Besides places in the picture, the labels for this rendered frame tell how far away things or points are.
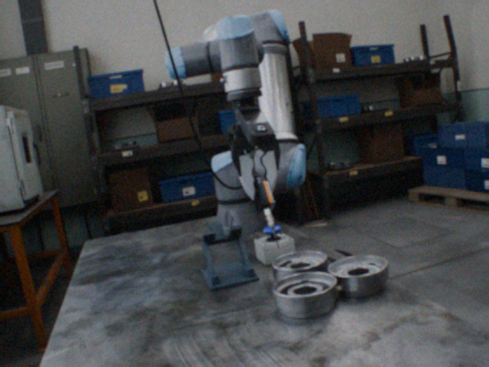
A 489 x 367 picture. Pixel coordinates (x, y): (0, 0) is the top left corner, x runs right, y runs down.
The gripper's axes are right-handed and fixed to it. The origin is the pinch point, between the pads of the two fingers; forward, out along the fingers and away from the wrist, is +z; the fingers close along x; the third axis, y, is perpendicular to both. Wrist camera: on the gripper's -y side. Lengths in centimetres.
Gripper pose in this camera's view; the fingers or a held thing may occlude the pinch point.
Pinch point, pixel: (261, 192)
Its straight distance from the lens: 90.8
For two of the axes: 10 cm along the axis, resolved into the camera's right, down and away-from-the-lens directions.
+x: -9.6, 1.8, -2.3
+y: -2.5, -1.0, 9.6
